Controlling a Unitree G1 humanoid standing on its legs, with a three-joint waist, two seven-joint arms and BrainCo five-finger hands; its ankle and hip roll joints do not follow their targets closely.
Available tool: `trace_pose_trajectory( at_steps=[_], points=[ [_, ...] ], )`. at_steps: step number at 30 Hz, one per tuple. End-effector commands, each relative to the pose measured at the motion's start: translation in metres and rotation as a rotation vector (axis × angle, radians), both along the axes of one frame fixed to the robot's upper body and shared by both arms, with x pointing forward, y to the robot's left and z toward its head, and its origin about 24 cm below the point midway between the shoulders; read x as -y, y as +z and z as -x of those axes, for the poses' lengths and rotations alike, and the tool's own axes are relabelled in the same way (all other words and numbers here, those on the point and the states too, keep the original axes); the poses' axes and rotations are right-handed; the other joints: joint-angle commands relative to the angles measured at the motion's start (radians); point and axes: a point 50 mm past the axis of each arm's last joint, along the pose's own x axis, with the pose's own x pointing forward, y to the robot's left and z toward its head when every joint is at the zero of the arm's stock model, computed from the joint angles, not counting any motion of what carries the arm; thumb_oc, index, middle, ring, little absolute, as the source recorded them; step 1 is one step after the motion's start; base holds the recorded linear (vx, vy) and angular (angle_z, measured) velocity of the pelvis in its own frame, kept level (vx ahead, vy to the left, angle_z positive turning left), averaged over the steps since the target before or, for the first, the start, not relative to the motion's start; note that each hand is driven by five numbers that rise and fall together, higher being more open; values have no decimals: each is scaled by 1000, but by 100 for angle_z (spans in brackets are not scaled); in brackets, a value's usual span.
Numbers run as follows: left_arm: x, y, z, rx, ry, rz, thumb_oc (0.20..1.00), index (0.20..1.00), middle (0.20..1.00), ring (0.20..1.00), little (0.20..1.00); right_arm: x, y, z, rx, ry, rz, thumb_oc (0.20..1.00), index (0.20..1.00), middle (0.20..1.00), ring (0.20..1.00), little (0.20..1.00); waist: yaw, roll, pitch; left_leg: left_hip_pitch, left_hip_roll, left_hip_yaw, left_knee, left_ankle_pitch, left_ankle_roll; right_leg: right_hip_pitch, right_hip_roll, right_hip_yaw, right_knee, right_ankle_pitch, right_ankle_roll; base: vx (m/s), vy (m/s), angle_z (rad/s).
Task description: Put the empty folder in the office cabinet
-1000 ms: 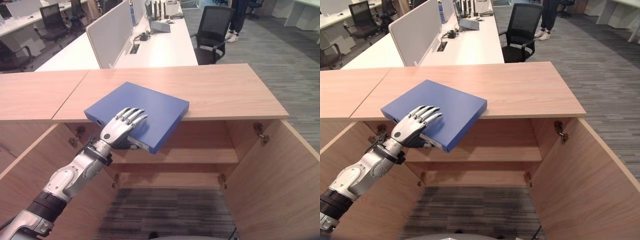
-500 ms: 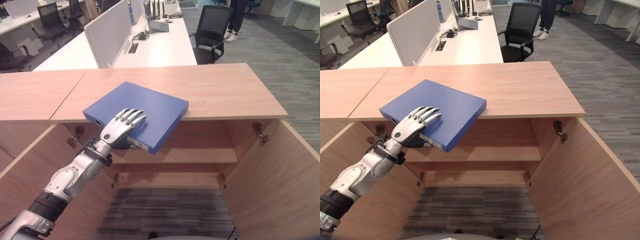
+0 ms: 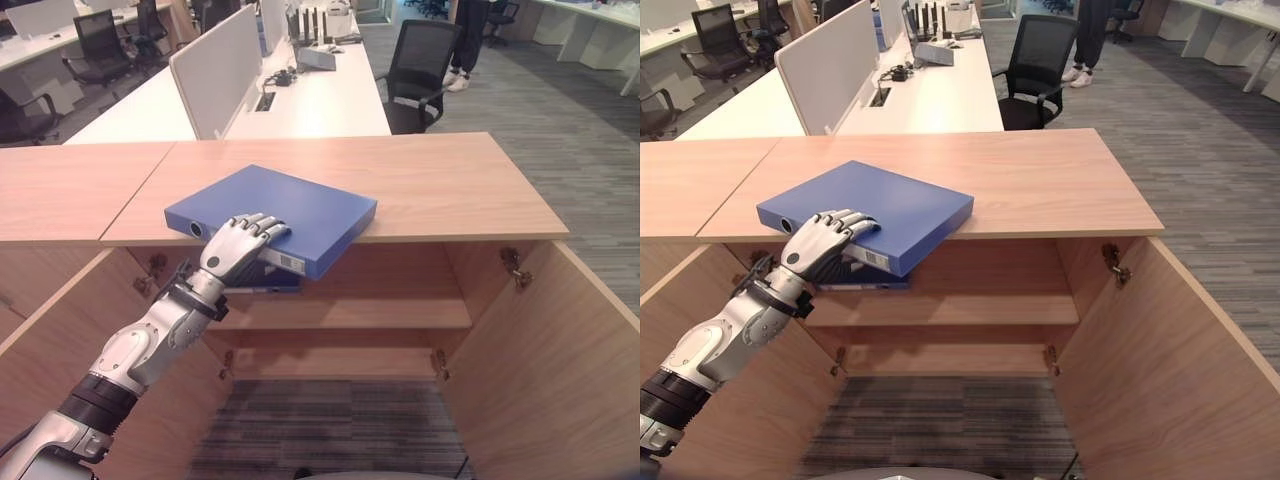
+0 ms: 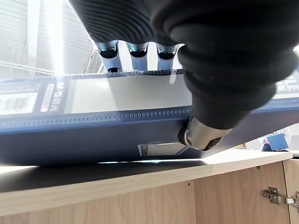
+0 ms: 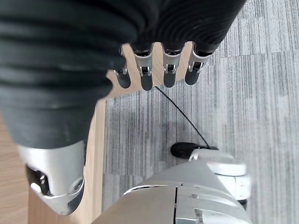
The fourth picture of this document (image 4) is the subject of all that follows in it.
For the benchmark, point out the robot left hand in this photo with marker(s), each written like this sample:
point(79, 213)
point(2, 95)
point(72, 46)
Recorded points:
point(210, 58)

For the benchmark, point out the blue plastic folder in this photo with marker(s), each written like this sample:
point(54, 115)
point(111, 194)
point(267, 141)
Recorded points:
point(70, 144)

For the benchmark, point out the blue folder held by person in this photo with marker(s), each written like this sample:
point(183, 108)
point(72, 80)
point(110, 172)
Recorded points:
point(278, 142)

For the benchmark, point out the light wood office cabinet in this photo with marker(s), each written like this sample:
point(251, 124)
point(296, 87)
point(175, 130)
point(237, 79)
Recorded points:
point(163, 193)

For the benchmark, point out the silver cabinet door hinge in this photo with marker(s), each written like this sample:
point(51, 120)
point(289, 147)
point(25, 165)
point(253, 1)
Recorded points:
point(274, 196)

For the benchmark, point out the light wood cabinet door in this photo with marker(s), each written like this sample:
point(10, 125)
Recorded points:
point(293, 186)

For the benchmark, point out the person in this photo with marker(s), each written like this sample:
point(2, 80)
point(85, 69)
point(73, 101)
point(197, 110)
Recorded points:
point(283, 137)

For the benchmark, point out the white ladder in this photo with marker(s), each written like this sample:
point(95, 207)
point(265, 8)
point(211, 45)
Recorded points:
point(94, 61)

